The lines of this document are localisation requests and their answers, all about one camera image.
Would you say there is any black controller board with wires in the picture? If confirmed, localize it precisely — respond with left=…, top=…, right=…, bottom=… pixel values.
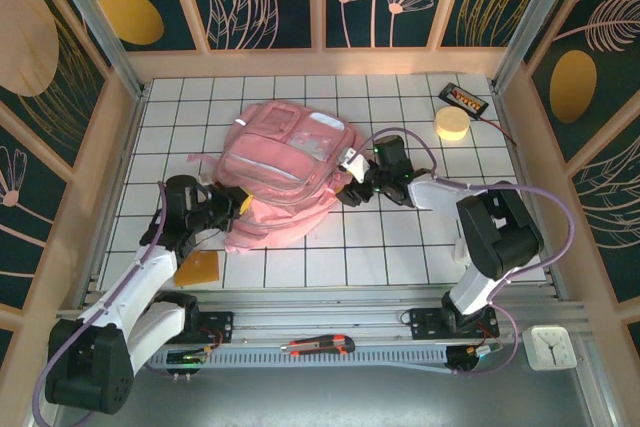
left=159, top=344, right=214, bottom=381
left=446, top=344, right=501, bottom=377

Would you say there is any orange black utility knife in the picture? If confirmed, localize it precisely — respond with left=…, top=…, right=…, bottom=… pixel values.
left=279, top=334, right=356, bottom=358

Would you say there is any black device with orange label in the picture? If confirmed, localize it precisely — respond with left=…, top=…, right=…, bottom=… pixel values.
left=437, top=82, right=490, bottom=118

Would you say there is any thin red cable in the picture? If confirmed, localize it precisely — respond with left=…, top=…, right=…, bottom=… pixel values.
left=479, top=114, right=519, bottom=146

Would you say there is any aluminium mounting rail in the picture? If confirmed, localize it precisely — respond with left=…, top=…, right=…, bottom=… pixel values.
left=49, top=289, right=586, bottom=348

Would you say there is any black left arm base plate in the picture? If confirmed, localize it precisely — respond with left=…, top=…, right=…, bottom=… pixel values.
left=169, top=310, right=236, bottom=346

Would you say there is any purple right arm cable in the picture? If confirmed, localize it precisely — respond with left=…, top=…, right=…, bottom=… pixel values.
left=347, top=127, right=576, bottom=378

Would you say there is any white square alarm clock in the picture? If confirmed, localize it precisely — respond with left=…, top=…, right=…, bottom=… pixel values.
left=522, top=325, right=579, bottom=372

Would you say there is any grey slotted cable duct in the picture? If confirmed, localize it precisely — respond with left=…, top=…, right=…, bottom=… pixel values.
left=149, top=346, right=454, bottom=376

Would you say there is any pink student backpack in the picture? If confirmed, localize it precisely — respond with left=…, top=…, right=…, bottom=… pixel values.
left=187, top=100, right=369, bottom=254

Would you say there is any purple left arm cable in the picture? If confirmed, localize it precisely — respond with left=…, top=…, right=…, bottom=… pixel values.
left=30, top=181, right=211, bottom=427

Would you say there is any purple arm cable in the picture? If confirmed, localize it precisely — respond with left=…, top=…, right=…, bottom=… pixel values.
left=347, top=127, right=576, bottom=378
left=30, top=181, right=211, bottom=427

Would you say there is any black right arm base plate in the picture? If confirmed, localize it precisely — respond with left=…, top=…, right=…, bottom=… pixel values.
left=407, top=306, right=501, bottom=341

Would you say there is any aluminium frame post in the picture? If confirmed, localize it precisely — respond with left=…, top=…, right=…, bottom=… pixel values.
left=489, top=0, right=584, bottom=93
left=38, top=0, right=149, bottom=101

